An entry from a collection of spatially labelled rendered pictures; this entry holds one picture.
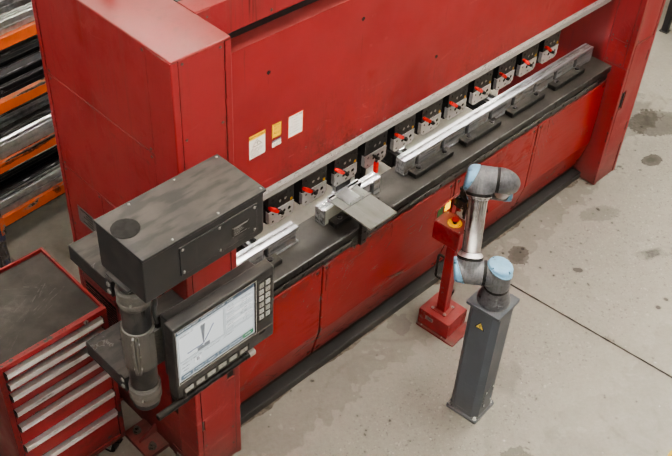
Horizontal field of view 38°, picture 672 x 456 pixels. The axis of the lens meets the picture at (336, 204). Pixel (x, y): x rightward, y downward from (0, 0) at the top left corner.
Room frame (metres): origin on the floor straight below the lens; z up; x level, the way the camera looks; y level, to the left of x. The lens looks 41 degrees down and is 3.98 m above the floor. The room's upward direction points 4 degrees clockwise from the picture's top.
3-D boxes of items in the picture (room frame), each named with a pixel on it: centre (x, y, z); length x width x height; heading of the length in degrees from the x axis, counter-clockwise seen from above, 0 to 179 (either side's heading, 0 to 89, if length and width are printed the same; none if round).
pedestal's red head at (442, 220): (3.65, -0.62, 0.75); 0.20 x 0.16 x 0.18; 141
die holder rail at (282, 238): (3.13, 0.35, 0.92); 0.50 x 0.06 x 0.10; 137
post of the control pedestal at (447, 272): (3.65, -0.62, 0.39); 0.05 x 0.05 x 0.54; 51
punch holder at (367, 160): (3.66, -0.14, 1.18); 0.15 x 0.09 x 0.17; 137
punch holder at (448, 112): (4.10, -0.55, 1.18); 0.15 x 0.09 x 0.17; 137
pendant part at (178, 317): (2.28, 0.39, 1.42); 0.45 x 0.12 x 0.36; 138
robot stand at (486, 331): (3.10, -0.75, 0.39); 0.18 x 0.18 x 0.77; 52
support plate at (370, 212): (3.44, -0.13, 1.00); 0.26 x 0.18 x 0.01; 47
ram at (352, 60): (4.01, -0.46, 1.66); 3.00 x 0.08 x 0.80; 137
